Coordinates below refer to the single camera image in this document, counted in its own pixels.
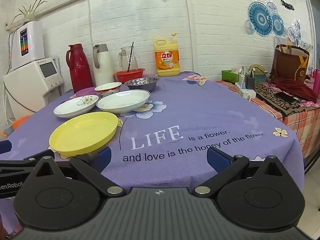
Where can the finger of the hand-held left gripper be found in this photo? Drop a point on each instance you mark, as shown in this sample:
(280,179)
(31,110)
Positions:
(17,165)
(5,147)

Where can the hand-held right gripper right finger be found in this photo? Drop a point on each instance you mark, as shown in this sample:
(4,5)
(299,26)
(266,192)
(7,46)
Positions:
(217,158)

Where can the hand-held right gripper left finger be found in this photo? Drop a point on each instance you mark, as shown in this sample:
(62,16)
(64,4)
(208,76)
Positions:
(106,158)

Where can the yellow plastic plate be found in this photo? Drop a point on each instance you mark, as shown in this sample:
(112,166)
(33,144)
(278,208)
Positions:
(82,131)

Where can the white oval deep plate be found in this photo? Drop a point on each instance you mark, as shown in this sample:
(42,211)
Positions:
(122,101)

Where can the white ceramic bowl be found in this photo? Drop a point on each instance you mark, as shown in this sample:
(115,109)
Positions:
(108,88)

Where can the orange plastic stool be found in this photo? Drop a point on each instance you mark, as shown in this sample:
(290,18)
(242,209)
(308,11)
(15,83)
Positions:
(21,122)

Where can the purple floral tablecloth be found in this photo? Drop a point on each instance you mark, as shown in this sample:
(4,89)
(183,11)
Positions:
(200,110)

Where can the white flower print plate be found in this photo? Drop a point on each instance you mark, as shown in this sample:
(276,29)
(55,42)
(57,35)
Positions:
(72,107)

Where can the white water dispenser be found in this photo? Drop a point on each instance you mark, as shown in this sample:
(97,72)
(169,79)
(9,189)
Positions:
(27,90)

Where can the purple plastic bowl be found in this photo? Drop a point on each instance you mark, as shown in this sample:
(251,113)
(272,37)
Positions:
(85,92)

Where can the white power strip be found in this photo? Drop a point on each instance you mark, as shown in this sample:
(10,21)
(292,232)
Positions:
(246,92)

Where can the brown patterned scarf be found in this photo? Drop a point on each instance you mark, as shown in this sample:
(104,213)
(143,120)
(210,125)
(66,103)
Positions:
(272,98)

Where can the green box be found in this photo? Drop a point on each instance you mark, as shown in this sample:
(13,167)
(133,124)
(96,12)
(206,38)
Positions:
(230,77)

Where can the stainless steel bowl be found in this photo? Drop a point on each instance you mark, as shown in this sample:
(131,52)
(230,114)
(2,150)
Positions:
(142,83)

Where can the black charger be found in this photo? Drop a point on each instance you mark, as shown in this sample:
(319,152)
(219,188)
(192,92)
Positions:
(250,82)

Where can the red plastic basket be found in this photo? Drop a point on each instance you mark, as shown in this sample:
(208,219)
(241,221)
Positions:
(130,76)

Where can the white thermos jug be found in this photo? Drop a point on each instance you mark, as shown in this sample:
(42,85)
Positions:
(103,67)

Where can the red thermos jug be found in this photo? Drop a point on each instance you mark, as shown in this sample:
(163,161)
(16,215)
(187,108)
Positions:
(79,70)

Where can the teal box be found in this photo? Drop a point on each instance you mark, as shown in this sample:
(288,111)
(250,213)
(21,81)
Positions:
(261,78)

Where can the black phone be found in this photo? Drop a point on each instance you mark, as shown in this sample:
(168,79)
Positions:
(286,97)

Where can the orange plaid tablecloth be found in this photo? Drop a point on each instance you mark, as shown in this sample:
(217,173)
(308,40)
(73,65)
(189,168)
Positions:
(308,126)

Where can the clear glass pitcher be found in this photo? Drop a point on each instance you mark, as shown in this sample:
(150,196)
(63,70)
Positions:
(125,57)

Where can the white water purifier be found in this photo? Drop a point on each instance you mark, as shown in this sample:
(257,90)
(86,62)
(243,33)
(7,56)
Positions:
(31,45)

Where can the red knitted cloth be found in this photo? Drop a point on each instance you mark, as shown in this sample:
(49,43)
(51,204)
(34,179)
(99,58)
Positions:
(296,88)

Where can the black stirring stick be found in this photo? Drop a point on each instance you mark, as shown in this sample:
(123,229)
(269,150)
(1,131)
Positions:
(130,55)

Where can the yellow detergent bottle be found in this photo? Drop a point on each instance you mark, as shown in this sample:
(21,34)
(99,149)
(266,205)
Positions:
(167,62)

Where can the brown paper bag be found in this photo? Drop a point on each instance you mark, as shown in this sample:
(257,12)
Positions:
(290,65)

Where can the pink bottle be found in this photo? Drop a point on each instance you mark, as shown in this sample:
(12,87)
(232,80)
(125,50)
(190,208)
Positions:
(316,82)

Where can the small pale paper fan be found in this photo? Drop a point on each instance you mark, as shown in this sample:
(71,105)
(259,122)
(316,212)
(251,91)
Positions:
(250,27)
(272,8)
(292,33)

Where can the green spider plant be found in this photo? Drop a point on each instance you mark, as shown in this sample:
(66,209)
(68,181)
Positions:
(30,8)

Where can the medium blue paper fan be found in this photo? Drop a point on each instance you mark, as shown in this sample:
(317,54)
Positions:
(278,25)

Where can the large blue paper fan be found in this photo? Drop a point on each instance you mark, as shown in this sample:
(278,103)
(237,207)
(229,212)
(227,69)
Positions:
(260,18)

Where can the black wall sign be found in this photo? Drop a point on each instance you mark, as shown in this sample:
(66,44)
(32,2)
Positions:
(287,5)

